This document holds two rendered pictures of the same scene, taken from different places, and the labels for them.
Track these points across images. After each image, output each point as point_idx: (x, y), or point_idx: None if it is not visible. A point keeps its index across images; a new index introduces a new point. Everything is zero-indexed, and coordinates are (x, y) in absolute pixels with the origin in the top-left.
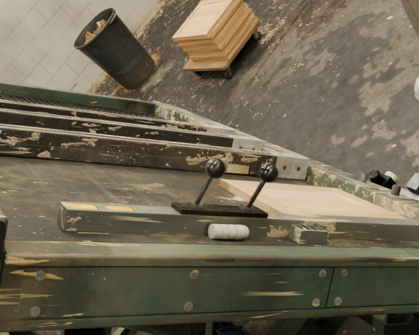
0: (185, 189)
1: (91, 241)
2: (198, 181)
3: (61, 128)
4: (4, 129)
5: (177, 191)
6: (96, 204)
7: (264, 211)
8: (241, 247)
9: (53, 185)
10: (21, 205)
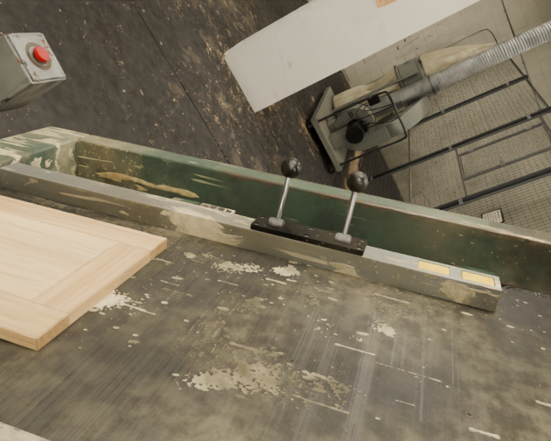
0: (167, 352)
1: None
2: (50, 381)
3: None
4: None
5: (202, 347)
6: (458, 277)
7: (258, 217)
8: (374, 201)
9: (461, 413)
10: (533, 356)
